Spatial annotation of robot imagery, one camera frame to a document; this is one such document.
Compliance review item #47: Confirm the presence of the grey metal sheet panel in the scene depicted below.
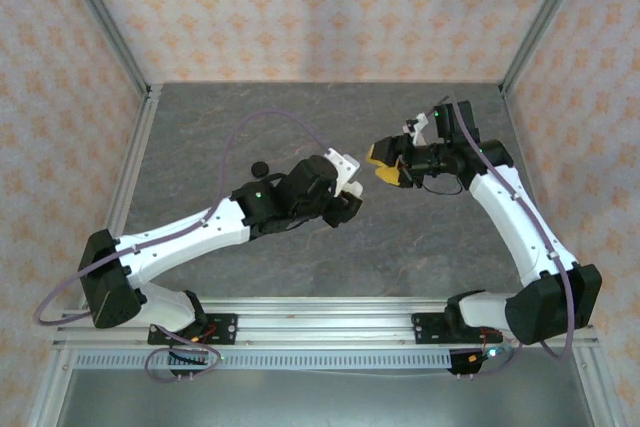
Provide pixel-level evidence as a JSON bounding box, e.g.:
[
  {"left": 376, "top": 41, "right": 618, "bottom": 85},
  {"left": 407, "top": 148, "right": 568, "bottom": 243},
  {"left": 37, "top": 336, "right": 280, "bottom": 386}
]
[{"left": 54, "top": 369, "right": 599, "bottom": 427}]

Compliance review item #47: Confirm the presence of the circuit board with green light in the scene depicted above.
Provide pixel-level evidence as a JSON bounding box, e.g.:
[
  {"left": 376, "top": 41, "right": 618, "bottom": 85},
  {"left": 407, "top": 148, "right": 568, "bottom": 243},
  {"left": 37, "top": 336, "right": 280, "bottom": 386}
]
[{"left": 448, "top": 344, "right": 516, "bottom": 379}]

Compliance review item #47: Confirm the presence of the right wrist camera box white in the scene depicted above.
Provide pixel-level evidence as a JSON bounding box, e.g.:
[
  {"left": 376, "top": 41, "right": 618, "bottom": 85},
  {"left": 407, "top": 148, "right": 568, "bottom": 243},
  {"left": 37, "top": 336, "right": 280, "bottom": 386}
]
[{"left": 402, "top": 113, "right": 431, "bottom": 147}]

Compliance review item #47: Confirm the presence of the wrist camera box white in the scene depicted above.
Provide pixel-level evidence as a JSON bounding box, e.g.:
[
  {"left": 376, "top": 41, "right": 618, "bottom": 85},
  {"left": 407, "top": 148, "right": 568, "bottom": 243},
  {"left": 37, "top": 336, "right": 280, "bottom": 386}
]
[
  {"left": 402, "top": 113, "right": 431, "bottom": 147},
  {"left": 323, "top": 146, "right": 365, "bottom": 197}
]

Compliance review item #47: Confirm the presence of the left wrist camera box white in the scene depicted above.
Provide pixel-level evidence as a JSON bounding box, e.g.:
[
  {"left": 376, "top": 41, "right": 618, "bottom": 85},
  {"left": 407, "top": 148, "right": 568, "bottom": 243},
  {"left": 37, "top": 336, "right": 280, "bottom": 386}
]
[{"left": 323, "top": 146, "right": 365, "bottom": 197}]

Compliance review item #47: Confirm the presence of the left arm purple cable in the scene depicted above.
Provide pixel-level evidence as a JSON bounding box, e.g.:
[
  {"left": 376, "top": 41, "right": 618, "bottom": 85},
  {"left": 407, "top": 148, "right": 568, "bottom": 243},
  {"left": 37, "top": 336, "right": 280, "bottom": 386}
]
[{"left": 33, "top": 110, "right": 334, "bottom": 384}]

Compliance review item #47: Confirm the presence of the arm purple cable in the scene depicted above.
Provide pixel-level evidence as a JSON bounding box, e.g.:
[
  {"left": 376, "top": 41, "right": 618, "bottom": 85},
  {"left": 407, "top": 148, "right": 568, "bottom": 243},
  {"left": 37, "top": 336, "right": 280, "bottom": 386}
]
[
  {"left": 33, "top": 110, "right": 334, "bottom": 384},
  {"left": 422, "top": 94, "right": 576, "bottom": 378}
]

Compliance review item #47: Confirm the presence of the aluminium mounting rail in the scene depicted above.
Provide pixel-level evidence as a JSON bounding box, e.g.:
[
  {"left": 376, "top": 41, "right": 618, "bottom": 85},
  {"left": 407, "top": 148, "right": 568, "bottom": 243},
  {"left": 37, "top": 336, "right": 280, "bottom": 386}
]
[{"left": 52, "top": 296, "right": 600, "bottom": 351}]

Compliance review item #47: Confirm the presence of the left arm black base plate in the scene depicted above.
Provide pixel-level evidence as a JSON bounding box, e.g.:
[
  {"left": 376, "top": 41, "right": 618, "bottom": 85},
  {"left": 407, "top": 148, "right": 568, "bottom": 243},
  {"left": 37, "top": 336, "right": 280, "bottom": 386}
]
[{"left": 147, "top": 312, "right": 239, "bottom": 347}]

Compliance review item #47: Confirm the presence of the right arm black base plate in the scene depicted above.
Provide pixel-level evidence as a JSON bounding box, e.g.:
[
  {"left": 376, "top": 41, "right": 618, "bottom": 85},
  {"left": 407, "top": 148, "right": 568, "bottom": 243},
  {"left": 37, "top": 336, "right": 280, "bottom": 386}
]
[{"left": 410, "top": 311, "right": 504, "bottom": 346}]

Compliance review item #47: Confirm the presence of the grey slotted cable duct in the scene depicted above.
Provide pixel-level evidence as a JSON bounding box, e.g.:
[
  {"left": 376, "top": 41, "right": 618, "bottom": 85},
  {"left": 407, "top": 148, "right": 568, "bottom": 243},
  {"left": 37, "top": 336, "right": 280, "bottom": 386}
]
[{"left": 73, "top": 350, "right": 454, "bottom": 371}]

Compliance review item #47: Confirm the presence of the aluminium side rail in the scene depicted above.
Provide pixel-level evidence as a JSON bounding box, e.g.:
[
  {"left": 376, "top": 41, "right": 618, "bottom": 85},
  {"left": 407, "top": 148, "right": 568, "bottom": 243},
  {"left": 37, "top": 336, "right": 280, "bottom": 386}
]
[
  {"left": 24, "top": 84, "right": 164, "bottom": 427},
  {"left": 498, "top": 84, "right": 626, "bottom": 427}
]

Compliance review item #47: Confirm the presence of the aluminium frame post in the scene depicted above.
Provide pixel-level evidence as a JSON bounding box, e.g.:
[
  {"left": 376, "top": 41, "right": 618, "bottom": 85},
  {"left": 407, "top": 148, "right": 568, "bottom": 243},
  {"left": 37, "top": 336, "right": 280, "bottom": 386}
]
[
  {"left": 498, "top": 0, "right": 600, "bottom": 96},
  {"left": 53, "top": 0, "right": 152, "bottom": 94}
]

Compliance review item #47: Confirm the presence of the black cable clamp bracket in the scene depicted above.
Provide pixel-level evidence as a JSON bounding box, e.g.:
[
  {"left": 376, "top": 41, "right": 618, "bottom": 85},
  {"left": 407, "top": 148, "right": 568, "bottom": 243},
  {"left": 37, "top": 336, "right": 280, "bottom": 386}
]
[{"left": 167, "top": 349, "right": 211, "bottom": 379}]

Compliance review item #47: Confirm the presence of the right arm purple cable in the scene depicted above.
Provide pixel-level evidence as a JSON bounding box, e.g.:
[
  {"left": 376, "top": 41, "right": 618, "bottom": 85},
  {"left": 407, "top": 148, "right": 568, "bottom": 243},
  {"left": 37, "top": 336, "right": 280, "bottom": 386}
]
[{"left": 422, "top": 94, "right": 576, "bottom": 378}]

